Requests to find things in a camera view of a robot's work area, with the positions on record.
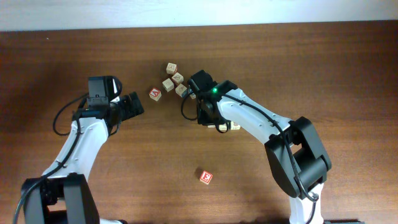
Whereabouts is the wooden block red letter E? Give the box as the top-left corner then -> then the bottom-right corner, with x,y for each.
199,170 -> 213,185

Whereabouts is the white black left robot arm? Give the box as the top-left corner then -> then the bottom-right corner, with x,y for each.
13,76 -> 144,223

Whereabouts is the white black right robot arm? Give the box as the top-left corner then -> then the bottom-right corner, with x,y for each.
187,70 -> 332,223

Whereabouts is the wooden block red letter A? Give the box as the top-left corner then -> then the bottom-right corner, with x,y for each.
149,87 -> 162,101

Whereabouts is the wooden block teal side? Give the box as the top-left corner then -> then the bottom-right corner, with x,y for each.
175,83 -> 188,98

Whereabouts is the wooden block back red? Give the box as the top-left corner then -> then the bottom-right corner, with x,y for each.
162,78 -> 175,92

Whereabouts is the wooden block red edge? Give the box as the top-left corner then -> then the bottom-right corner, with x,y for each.
171,72 -> 184,86

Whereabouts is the plain wooden picture block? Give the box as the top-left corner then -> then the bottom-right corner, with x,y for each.
166,63 -> 178,75

